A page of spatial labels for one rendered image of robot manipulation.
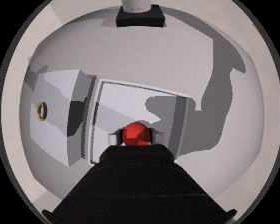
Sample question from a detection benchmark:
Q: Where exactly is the red ball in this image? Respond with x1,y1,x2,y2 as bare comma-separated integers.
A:
122,122,150,145

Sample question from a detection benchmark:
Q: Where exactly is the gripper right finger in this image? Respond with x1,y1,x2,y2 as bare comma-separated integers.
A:
149,128,164,145

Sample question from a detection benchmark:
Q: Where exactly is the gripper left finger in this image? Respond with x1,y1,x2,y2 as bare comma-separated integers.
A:
107,128,124,147

